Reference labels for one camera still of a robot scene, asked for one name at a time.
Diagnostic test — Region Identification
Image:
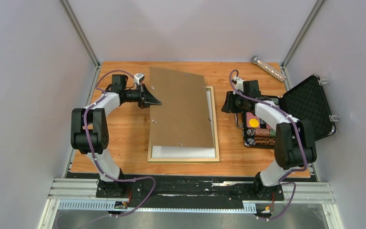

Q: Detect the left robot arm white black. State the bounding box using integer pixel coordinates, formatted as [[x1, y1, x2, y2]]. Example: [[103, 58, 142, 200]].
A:
[[71, 70, 161, 197]]

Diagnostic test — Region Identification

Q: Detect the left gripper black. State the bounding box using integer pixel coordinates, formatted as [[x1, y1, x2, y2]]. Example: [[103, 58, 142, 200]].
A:
[[123, 83, 162, 109]]

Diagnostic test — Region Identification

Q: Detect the brown frame backing board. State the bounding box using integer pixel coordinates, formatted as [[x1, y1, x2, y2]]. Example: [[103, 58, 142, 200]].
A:
[[149, 67, 214, 148]]

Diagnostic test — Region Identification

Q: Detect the silver glitter microphone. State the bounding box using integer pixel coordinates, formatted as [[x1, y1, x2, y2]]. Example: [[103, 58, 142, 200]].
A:
[[251, 56, 286, 83]]

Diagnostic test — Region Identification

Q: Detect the black poker chip case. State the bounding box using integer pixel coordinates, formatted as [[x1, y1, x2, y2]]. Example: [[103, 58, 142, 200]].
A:
[[237, 74, 336, 149]]

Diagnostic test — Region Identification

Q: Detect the yellow poker chip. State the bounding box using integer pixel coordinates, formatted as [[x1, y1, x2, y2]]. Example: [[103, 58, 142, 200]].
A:
[[247, 118, 260, 128]]

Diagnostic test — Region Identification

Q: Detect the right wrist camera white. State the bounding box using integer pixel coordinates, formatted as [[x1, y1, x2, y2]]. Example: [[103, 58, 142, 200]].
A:
[[232, 78, 244, 93]]

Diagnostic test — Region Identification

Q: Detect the wooden picture frame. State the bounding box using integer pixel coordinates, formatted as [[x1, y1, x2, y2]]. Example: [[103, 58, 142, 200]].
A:
[[147, 85, 221, 163]]

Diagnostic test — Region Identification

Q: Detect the autumn forest photo board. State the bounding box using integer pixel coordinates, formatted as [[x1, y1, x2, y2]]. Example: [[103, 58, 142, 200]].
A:
[[151, 89, 217, 159]]

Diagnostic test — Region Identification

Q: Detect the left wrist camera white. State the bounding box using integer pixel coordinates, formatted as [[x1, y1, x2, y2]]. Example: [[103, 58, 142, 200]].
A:
[[133, 73, 145, 85]]

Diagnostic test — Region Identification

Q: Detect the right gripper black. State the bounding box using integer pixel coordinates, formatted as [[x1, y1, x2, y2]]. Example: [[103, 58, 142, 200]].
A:
[[221, 91, 248, 114]]

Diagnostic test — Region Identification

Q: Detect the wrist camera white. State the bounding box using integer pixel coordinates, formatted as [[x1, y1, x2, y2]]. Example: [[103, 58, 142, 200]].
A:
[[133, 73, 145, 85], [232, 78, 244, 93]]

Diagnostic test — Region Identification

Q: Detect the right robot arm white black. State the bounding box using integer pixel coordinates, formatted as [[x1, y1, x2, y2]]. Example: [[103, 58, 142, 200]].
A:
[[222, 79, 317, 199]]

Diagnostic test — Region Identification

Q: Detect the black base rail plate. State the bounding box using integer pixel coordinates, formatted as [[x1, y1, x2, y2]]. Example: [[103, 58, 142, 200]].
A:
[[96, 175, 284, 209]]

